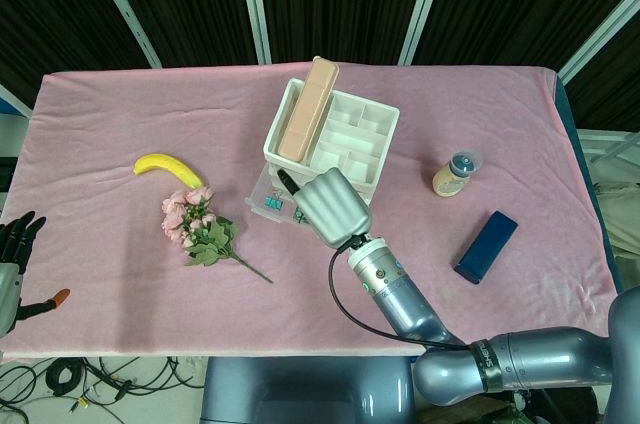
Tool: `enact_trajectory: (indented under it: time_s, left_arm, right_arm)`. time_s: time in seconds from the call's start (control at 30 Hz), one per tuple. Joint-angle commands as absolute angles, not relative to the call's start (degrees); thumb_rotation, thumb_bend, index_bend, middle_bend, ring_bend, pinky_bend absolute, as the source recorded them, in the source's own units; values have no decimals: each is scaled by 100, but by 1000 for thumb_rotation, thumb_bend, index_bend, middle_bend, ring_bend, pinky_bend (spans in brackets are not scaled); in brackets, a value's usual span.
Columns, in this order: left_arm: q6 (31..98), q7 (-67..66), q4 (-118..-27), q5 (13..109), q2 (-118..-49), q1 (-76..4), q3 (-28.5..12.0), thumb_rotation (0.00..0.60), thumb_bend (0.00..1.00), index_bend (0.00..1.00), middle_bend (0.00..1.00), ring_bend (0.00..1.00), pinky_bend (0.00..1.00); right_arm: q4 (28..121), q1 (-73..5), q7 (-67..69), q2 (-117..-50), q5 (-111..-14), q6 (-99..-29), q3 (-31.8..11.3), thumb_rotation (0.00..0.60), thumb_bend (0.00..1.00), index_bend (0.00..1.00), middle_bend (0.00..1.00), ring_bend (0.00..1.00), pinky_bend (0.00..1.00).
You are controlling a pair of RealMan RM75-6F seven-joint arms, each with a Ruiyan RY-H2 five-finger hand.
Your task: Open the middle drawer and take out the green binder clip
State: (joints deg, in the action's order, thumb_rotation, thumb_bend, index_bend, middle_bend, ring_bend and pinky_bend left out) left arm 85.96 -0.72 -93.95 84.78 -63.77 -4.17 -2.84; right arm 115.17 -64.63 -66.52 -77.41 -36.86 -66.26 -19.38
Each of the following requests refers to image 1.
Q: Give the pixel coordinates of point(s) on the beige crumpled bag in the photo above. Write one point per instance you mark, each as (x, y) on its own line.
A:
(625, 224)

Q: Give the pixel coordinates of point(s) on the green patterned binder clip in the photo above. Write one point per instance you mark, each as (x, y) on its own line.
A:
(299, 215)

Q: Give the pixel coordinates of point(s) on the white drawer organizer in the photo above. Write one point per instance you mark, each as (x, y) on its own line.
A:
(350, 136)

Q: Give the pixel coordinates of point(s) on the clear plastic drawer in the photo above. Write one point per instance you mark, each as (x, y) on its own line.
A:
(260, 196)

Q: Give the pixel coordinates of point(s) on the teal binder clip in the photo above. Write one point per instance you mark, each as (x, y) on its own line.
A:
(272, 202)

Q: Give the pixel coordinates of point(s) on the navy blue box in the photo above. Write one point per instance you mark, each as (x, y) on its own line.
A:
(487, 246)

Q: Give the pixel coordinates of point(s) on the blue-grey robot torso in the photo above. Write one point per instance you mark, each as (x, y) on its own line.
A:
(275, 394)

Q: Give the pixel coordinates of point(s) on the pink artificial flower bouquet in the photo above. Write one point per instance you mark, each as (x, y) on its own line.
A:
(202, 234)

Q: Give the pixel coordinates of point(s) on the white frame post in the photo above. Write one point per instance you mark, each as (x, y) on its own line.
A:
(125, 9)
(255, 4)
(425, 4)
(600, 36)

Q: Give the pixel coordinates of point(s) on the beige bottle with blue cap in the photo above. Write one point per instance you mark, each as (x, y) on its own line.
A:
(452, 179)

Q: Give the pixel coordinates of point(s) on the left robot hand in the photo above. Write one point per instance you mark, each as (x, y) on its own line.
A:
(9, 289)

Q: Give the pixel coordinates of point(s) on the pink tablecloth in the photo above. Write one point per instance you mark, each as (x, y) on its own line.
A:
(200, 294)

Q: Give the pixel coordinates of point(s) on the yellow banana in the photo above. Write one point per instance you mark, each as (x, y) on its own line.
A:
(172, 166)

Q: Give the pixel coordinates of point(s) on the tan rectangular block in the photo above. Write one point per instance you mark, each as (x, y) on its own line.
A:
(307, 109)

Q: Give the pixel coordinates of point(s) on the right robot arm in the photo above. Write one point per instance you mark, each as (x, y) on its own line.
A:
(415, 309)

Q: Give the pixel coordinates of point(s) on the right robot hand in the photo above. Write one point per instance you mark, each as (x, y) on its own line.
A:
(335, 206)

